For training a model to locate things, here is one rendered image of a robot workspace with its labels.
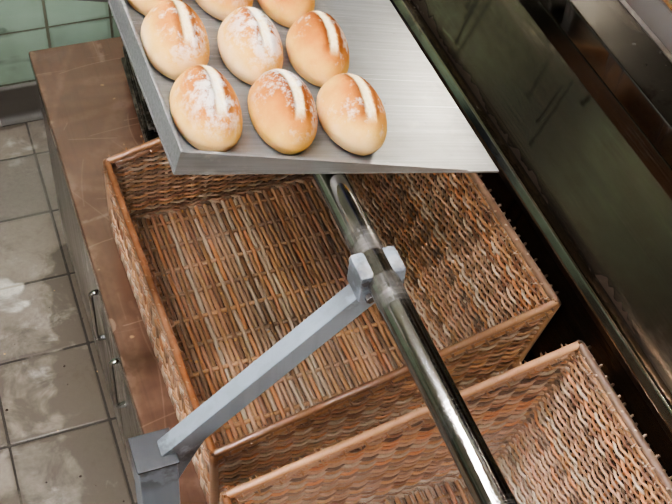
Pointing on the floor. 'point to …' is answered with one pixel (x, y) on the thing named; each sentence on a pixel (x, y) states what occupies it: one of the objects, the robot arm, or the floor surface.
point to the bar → (493, 482)
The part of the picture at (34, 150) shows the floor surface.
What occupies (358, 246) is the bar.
